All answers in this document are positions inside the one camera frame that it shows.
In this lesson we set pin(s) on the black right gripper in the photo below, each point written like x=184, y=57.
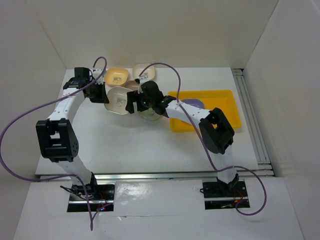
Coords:
x=133, y=96

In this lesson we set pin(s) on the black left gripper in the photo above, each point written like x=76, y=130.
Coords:
x=102, y=98

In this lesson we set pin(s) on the brown panda plate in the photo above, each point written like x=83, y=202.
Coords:
x=132, y=85

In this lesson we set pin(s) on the green panda plate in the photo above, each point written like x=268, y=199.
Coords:
x=149, y=114

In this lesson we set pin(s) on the cream panda plate front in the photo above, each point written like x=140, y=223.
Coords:
x=117, y=97

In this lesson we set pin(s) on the cream panda plate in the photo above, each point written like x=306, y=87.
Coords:
x=143, y=69
x=117, y=97

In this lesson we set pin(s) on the yellow panda plate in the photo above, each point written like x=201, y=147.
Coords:
x=116, y=76

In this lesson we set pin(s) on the cream panda plate back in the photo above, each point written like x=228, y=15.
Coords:
x=143, y=69

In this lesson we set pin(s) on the purple panda plate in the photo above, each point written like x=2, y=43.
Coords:
x=194, y=102

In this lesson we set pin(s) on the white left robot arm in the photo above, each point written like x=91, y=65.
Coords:
x=56, y=136

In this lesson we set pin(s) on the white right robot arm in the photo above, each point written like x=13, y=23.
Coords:
x=212, y=127

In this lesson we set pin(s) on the yellow plastic bin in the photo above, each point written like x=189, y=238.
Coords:
x=222, y=99

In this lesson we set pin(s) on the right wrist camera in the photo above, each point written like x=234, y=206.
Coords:
x=141, y=79

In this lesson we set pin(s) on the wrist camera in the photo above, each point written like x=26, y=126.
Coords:
x=96, y=72
x=141, y=79

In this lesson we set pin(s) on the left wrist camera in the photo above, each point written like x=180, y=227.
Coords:
x=96, y=72

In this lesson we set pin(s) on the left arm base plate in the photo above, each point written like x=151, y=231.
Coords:
x=103, y=200

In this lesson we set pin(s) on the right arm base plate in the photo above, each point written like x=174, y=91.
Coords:
x=215, y=198

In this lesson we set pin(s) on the aluminium rail front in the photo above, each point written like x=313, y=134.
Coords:
x=263, y=172

